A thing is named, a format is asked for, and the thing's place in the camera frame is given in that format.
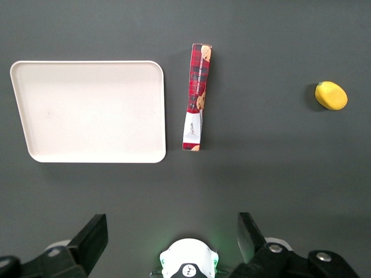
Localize red plaid cookie box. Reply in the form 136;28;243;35
182;43;213;152

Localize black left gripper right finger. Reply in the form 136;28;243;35
228;212;360;278

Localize white rectangular plastic tray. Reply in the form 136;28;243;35
9;60;167;164

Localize yellow toy lemon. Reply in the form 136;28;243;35
314;81;348;111

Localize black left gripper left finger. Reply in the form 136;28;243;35
0;214;109;278

